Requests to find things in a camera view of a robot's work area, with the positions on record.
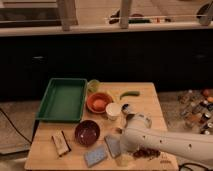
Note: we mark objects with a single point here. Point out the spice bottle rack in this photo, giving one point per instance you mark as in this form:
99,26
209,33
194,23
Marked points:
197,112

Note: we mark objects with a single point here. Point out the green plastic tray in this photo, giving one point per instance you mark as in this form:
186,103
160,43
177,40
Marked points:
63,100

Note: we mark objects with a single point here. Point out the blue sponge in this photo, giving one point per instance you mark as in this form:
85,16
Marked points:
95,156

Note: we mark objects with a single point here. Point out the orange plastic bowl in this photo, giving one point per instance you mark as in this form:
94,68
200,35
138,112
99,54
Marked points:
95,96

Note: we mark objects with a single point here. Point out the small dark lidded jar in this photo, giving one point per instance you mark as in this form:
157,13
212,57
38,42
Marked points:
126,109

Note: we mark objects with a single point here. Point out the grey towel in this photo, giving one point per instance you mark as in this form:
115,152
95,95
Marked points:
113,145

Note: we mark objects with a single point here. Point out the green plastic cup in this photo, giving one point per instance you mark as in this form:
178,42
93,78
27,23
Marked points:
93,85

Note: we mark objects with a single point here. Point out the brown dried bunch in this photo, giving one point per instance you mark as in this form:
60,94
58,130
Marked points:
147,153

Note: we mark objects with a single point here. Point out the white cup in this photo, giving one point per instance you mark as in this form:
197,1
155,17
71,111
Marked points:
113,111

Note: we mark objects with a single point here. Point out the wooden block brush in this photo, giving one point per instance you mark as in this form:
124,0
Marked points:
60,143

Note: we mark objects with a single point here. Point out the orange fruit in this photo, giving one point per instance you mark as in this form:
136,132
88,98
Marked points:
98,105

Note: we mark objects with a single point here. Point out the dark purple bowl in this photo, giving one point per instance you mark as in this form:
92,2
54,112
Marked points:
87,132

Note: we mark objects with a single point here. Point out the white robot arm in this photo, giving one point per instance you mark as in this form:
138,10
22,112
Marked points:
138,133

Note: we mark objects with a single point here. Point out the green chili pepper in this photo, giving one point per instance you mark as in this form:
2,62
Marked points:
129,93

